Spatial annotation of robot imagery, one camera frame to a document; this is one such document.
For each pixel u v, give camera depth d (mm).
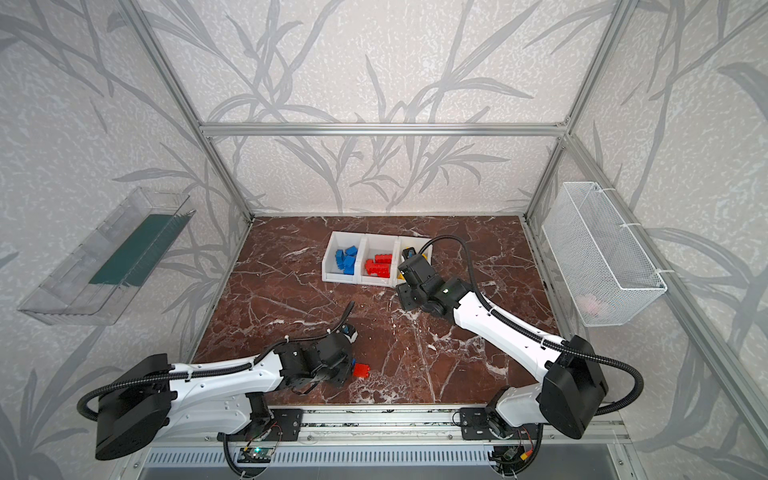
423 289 593
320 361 627
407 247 726
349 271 1010
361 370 821
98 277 645
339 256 1019
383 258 1044
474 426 732
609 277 604
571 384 399
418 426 753
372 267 994
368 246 1054
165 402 423
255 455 710
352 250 1083
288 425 738
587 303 726
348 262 1017
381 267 990
